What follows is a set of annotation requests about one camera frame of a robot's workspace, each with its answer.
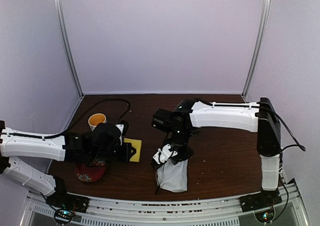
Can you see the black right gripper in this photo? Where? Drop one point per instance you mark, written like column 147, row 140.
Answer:
column 188, row 152

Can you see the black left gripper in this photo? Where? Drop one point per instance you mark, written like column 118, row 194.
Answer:
column 126, row 155

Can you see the yellow sponge block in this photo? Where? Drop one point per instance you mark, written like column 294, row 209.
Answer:
column 136, row 149

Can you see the white drawstring pouch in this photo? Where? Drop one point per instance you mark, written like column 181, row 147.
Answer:
column 172, row 178

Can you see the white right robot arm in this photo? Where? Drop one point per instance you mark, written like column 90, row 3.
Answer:
column 190, row 115

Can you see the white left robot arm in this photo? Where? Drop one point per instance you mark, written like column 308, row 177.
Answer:
column 105, row 142

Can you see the red floral plate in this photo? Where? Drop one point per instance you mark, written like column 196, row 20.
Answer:
column 89, row 174

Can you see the floral mug yellow inside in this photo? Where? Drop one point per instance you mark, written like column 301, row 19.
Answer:
column 96, row 119

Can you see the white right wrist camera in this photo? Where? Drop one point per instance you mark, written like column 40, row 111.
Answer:
column 162, row 156

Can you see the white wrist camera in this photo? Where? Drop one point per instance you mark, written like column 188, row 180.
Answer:
column 162, row 156
column 123, row 126

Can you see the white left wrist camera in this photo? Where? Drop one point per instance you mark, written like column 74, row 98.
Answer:
column 123, row 126

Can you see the aluminium front rail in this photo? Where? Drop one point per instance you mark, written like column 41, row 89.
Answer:
column 212, row 212

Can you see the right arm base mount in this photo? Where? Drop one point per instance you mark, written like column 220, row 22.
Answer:
column 257, row 201

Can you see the left aluminium frame post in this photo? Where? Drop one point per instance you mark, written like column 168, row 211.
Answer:
column 67, row 47

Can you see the aluminium frame post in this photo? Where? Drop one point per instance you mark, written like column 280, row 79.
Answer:
column 67, row 47
column 264, row 16

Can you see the right aluminium frame post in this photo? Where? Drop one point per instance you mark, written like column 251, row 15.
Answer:
column 264, row 16

